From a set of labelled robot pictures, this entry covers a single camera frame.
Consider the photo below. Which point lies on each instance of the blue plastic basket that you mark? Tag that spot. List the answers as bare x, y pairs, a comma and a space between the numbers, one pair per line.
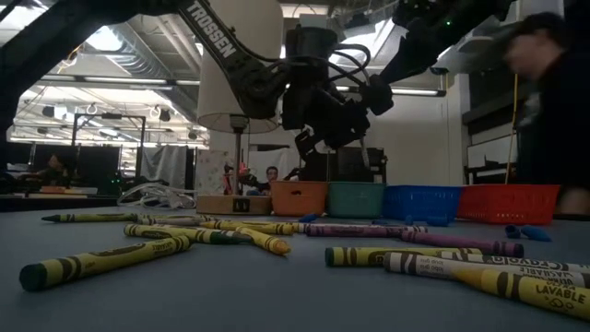
421, 202

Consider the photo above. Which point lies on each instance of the teal plastic bin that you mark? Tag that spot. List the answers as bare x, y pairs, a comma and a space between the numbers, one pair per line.
356, 200

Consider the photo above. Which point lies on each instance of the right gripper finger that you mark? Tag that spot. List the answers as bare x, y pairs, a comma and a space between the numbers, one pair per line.
408, 57

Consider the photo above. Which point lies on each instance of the long ceiling light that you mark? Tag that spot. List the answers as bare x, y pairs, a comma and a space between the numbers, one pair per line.
124, 80
415, 91

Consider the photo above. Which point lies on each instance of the purple crayon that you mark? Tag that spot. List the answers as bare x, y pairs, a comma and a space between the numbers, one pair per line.
461, 243
364, 230

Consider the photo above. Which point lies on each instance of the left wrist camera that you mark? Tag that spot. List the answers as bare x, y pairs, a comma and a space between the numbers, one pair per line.
378, 94

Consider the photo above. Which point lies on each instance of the person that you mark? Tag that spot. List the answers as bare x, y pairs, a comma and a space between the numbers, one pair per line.
271, 177
55, 168
553, 115

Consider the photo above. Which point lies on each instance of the red plastic basket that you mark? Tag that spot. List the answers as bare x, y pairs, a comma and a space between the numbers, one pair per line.
507, 204

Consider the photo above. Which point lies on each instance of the black monitor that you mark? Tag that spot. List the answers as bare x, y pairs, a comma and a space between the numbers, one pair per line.
97, 166
350, 166

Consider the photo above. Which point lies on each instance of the yellow crayon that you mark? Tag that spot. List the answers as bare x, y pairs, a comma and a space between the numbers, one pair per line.
249, 226
530, 290
267, 240

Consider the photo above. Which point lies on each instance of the white shade table lamp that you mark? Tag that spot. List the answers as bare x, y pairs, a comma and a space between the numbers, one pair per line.
239, 69

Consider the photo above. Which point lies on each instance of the whiteboard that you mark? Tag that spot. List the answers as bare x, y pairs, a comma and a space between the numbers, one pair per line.
491, 150

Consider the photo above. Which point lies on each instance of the yellow-green crayon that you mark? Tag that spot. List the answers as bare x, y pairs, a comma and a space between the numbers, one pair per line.
184, 233
396, 256
92, 217
106, 263

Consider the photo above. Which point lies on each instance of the blue-grey table mat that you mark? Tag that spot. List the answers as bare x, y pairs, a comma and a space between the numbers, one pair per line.
276, 299

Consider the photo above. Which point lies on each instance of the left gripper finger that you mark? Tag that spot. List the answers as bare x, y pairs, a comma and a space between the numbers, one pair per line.
309, 145
350, 131

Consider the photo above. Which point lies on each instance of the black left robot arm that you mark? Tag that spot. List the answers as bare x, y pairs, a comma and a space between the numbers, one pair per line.
216, 41

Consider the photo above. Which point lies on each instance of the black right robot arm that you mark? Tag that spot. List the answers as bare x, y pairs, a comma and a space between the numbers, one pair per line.
488, 9

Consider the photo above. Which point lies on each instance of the orange plastic bin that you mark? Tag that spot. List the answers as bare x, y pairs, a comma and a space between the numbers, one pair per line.
299, 200

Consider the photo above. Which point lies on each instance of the black frame stand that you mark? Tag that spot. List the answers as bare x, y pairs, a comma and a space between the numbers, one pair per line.
108, 116

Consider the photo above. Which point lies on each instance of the grey curtain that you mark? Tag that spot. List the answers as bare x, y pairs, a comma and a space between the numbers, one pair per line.
163, 163

